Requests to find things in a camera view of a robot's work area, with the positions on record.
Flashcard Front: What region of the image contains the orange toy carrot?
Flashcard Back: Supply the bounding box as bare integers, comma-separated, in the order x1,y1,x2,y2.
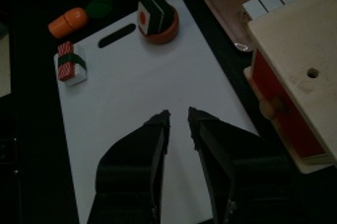
49,7,90,40

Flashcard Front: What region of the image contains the toy nigiri sushi green band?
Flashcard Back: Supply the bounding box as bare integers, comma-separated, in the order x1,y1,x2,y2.
57,40,89,87

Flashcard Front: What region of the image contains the toy maki sushi roll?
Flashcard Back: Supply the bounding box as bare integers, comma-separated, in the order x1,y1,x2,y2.
138,0,176,37

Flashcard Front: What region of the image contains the white plastic cutting board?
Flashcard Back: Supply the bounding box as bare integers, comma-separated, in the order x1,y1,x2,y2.
54,0,262,224

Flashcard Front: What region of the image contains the pale flat panel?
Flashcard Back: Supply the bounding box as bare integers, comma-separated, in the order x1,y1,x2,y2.
0,33,14,98

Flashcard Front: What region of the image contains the light wooden tray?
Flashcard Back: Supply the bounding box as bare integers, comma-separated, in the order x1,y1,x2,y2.
187,0,324,53

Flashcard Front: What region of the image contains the green toy vegetable piece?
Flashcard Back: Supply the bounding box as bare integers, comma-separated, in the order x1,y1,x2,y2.
85,0,117,21

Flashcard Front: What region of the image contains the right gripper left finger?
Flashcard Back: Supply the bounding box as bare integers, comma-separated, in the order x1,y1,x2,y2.
86,109,172,224

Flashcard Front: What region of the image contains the wooden box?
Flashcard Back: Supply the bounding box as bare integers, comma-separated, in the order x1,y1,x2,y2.
243,0,337,175

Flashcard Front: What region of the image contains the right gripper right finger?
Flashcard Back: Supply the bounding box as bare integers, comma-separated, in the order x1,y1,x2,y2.
187,106,308,224

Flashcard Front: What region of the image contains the red drawer with wooden knob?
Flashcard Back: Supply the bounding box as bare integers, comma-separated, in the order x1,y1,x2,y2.
250,48,330,161

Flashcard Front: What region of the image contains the brown wooden bowl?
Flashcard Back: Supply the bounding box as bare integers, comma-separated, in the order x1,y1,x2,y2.
138,10,180,45

